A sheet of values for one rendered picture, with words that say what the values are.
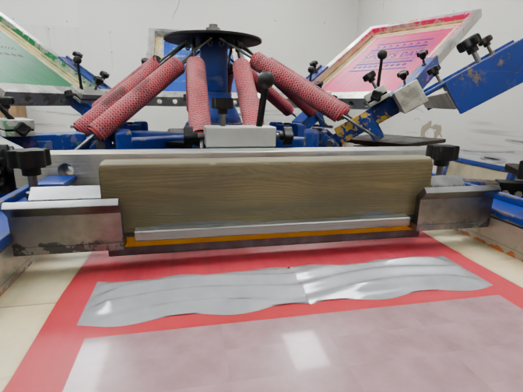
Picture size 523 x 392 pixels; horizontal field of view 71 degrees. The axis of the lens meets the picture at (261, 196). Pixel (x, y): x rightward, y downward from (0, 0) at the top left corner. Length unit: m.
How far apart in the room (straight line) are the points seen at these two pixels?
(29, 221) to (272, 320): 0.24
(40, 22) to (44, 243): 4.44
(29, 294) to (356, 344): 0.27
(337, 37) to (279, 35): 0.72
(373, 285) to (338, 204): 0.11
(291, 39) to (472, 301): 4.47
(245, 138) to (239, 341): 0.43
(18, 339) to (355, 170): 0.33
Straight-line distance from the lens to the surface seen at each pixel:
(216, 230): 0.37
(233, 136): 0.64
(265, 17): 4.69
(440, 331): 0.32
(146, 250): 0.40
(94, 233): 0.38
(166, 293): 0.32
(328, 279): 0.34
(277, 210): 0.39
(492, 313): 0.36
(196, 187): 0.37
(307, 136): 1.04
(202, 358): 0.26
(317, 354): 0.27
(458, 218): 0.48
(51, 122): 4.72
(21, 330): 0.33
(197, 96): 0.90
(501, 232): 0.50
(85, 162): 0.61
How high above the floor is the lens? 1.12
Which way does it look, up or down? 14 degrees down
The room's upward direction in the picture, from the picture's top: 1 degrees clockwise
